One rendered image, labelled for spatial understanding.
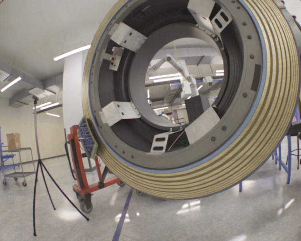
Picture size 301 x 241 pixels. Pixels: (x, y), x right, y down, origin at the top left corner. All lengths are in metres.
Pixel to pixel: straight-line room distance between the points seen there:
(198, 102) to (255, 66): 1.20
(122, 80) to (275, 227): 1.63
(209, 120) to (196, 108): 1.07
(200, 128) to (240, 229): 0.77
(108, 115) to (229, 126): 0.80
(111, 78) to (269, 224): 1.68
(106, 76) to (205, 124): 0.90
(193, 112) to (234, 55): 1.06
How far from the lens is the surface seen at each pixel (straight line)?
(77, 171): 1.52
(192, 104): 1.67
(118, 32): 1.16
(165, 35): 1.22
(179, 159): 0.56
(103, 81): 1.16
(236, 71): 0.75
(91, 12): 4.23
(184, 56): 5.65
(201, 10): 0.82
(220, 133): 0.49
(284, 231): 1.06
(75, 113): 3.94
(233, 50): 0.80
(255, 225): 1.08
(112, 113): 0.98
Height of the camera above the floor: 0.75
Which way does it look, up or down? 6 degrees up
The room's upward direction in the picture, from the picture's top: 10 degrees counter-clockwise
